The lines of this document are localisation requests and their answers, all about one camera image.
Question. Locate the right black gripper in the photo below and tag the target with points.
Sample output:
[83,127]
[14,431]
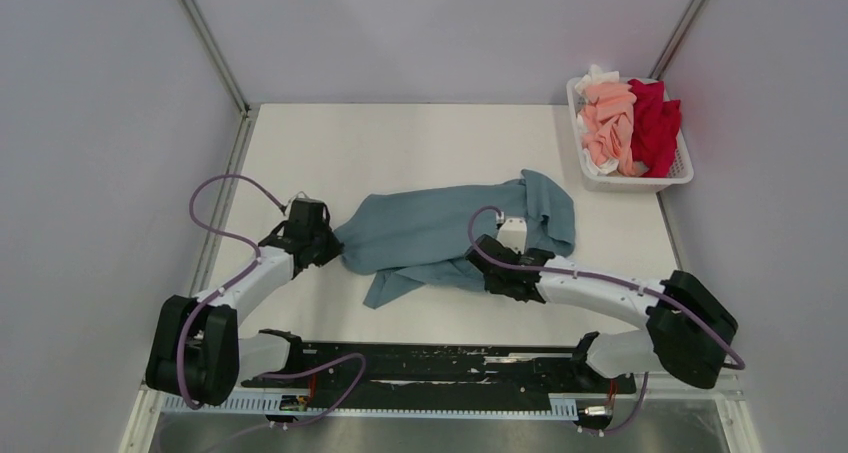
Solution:
[490,286]

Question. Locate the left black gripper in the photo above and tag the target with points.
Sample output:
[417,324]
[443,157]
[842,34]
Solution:
[334,248]

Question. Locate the blue-grey t shirt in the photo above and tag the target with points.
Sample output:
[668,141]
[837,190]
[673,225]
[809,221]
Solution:
[411,239]

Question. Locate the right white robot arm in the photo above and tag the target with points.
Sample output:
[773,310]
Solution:
[678,326]

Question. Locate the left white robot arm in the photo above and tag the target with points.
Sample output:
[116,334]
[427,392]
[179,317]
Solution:
[197,352]

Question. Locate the pink t shirt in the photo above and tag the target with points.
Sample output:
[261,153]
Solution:
[608,120]

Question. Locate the white plastic laundry basket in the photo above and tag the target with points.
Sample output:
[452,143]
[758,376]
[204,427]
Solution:
[681,171]

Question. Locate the red t shirt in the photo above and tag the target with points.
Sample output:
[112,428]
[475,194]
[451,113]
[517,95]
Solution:
[657,122]

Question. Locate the white t shirt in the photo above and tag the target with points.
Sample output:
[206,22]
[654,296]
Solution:
[595,76]

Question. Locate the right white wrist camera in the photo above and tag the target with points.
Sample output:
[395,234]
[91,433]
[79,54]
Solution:
[512,232]

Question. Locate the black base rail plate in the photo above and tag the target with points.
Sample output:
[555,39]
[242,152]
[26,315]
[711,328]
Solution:
[430,378]

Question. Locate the left aluminium frame post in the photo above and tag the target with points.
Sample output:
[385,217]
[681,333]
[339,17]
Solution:
[210,45]

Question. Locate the aluminium frame post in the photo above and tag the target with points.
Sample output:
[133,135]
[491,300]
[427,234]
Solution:
[210,45]
[683,27]

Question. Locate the right aluminium frame post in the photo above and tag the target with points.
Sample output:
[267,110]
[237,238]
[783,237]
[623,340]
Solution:
[683,27]

